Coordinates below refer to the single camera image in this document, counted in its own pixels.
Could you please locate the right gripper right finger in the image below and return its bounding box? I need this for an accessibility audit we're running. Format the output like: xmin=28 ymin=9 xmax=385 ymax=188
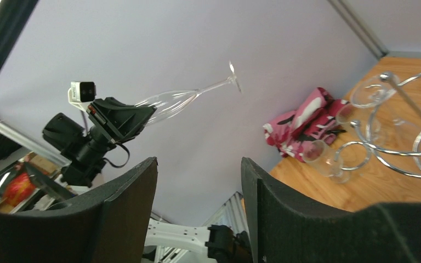
xmin=241 ymin=157 xmax=421 ymax=262

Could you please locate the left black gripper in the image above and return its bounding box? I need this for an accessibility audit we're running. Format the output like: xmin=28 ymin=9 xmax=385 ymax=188
xmin=87 ymin=97 xmax=156 ymax=151

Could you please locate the background storage shelf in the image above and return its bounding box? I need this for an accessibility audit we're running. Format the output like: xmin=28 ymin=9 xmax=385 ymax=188
xmin=0 ymin=152 xmax=67 ymax=214

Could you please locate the aluminium frame rail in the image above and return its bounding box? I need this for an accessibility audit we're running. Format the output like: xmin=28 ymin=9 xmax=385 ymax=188
xmin=155 ymin=192 xmax=248 ymax=263

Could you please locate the chrome wine glass rack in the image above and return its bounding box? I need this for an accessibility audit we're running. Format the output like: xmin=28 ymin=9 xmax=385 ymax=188
xmin=336 ymin=71 xmax=421 ymax=179

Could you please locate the pink camouflage cloth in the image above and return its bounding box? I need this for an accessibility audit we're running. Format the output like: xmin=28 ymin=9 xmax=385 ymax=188
xmin=263 ymin=87 xmax=350 ymax=163

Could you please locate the clear wine glass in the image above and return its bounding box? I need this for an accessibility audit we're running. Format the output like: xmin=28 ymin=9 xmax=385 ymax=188
xmin=350 ymin=75 xmax=419 ymax=151
xmin=134 ymin=61 xmax=242 ymax=126
xmin=301 ymin=140 xmax=351 ymax=184
xmin=335 ymin=104 xmax=359 ymax=128

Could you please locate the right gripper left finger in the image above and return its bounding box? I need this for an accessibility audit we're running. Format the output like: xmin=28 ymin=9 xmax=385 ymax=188
xmin=0 ymin=157 xmax=158 ymax=262

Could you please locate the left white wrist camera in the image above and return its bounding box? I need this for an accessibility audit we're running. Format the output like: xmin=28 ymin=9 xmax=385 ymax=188
xmin=67 ymin=82 xmax=96 ymax=112

